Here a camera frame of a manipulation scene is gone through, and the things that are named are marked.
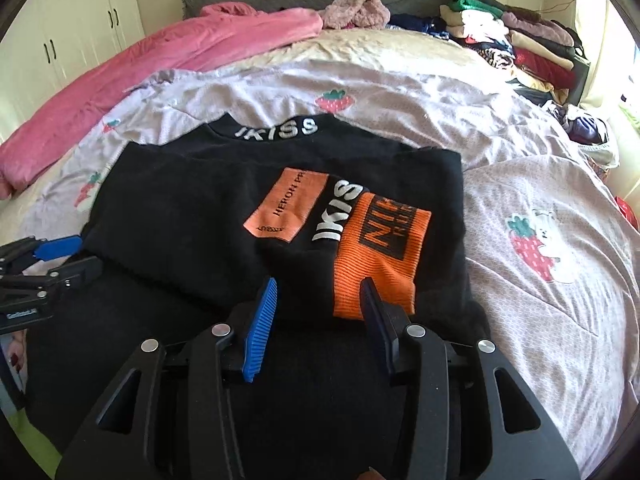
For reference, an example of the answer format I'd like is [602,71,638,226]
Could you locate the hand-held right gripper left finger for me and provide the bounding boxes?
[55,276,279,480]

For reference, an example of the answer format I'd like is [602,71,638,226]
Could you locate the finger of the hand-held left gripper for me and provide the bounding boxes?
[0,256,105,294]
[0,235,85,274]

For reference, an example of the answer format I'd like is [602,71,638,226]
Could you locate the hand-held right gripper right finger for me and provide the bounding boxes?
[362,276,581,480]

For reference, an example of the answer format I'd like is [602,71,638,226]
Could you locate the black sweater with orange cuffs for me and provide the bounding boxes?
[22,112,493,480]

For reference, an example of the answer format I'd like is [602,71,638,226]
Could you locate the purple crumpled clothes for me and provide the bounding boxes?
[545,100,621,171]

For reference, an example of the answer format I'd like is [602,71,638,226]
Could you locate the pile of folded clothes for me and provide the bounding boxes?
[440,0,586,106]

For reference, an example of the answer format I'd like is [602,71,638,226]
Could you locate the person's left hand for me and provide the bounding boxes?
[2,327,29,386]

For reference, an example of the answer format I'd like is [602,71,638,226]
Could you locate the pink duvet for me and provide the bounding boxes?
[0,2,324,199]

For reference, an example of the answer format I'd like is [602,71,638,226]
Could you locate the white wardrobe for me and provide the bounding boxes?
[0,0,133,131]

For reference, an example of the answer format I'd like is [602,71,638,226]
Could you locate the light purple strawberry quilt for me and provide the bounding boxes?
[20,57,640,476]

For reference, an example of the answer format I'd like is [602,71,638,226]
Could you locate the red cloth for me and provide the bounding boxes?
[615,195,640,232]

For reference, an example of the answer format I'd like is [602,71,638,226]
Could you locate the beige bed sheet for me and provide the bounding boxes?
[0,27,551,241]

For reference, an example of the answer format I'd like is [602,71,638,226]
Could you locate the dark blue garment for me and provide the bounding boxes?
[387,12,454,41]

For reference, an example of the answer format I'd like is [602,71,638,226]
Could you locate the pink fluffy garment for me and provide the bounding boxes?
[322,0,391,31]

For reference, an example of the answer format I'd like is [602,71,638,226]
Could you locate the black bag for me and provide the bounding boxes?
[569,54,592,107]

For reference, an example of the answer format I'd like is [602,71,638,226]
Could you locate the window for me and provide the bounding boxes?
[617,40,640,137]

